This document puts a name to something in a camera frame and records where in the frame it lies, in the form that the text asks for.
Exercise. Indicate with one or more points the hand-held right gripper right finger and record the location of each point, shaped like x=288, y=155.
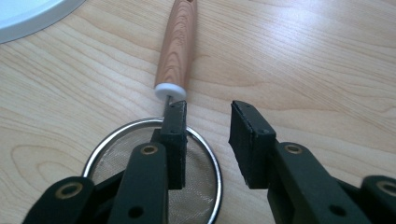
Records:
x=289, y=174

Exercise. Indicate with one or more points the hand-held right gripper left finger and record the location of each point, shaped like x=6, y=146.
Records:
x=146, y=180

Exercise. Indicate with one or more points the white round base plate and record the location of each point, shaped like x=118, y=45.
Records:
x=28, y=15

